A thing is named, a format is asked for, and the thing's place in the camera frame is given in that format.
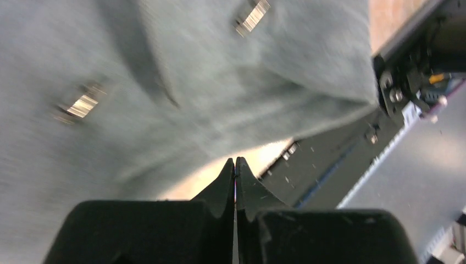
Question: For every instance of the aluminium front rail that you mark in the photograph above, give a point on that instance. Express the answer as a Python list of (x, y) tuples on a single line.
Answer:
[(420, 178)]

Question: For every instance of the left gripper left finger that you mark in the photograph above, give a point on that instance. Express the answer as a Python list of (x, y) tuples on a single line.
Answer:
[(199, 230)]

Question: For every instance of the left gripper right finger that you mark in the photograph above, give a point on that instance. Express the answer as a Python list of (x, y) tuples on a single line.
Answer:
[(270, 231)]

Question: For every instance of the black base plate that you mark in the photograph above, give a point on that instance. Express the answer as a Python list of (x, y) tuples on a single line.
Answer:
[(418, 68)]

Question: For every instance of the grey zip-up jacket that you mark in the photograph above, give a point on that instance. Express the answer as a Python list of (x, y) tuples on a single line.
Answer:
[(125, 99)]

